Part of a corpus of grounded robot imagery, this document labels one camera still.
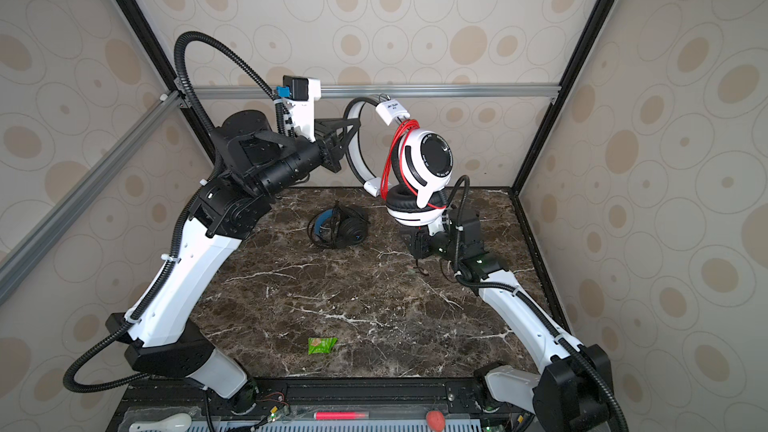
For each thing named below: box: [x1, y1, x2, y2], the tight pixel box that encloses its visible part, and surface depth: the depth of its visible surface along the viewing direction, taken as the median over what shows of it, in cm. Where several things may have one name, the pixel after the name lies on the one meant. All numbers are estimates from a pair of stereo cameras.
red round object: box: [426, 410, 446, 432], surface depth 70 cm
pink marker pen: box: [313, 411, 369, 420], surface depth 73 cm
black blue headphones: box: [307, 200, 370, 249], surface depth 105 cm
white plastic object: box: [129, 413, 192, 432], surface depth 71 cm
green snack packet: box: [308, 337, 339, 355], surface depth 81 cm
